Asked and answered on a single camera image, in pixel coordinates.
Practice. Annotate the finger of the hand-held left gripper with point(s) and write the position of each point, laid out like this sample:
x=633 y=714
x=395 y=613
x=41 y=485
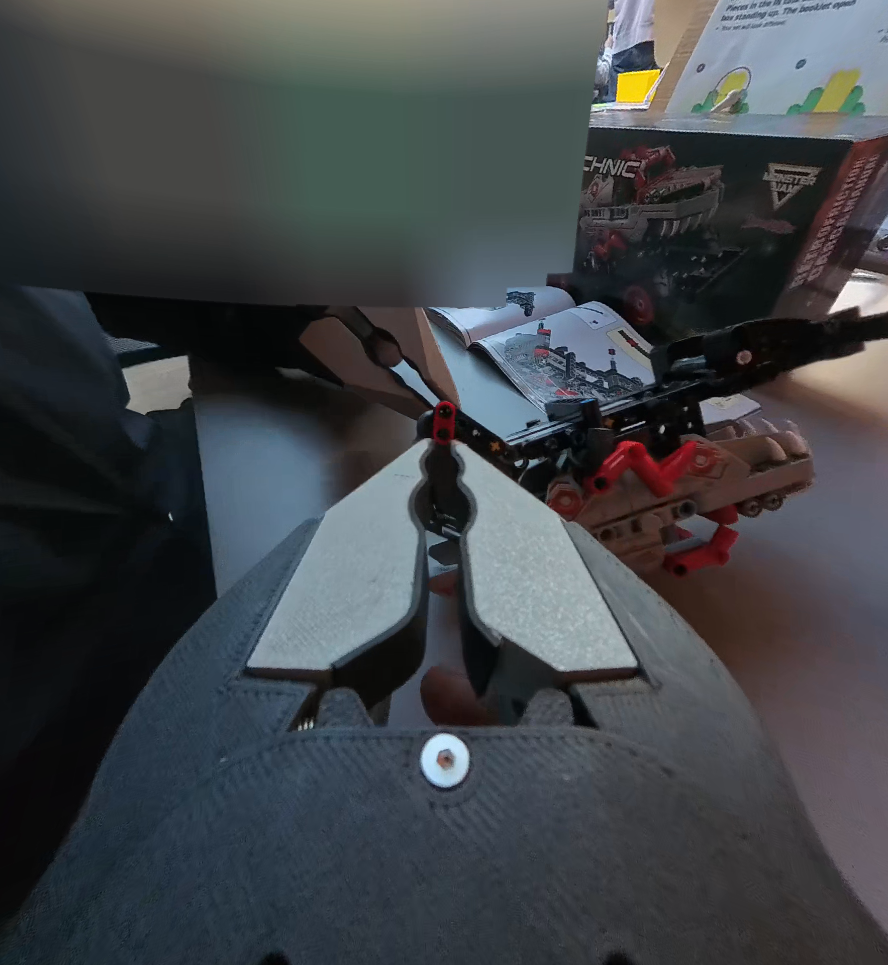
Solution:
x=353 y=362
x=421 y=354

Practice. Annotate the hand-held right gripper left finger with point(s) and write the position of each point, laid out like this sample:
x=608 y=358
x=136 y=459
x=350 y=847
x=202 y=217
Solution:
x=346 y=580

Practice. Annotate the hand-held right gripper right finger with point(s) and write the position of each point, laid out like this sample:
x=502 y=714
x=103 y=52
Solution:
x=549 y=595

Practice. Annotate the black grey lego truck model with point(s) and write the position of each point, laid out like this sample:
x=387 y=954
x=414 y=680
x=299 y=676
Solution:
x=677 y=467

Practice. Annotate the black toy set box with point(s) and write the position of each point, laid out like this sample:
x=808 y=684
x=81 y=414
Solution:
x=715 y=226

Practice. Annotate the person's right hand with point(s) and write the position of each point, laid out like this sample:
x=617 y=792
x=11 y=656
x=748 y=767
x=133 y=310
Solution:
x=455 y=697

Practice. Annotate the open instruction booklet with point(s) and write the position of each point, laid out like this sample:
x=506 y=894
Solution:
x=564 y=339

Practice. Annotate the yellow box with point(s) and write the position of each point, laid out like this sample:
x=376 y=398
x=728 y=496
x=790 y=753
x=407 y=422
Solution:
x=636 y=87

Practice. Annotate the printed instruction sheet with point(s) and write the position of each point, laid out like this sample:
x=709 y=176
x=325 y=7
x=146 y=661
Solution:
x=790 y=45

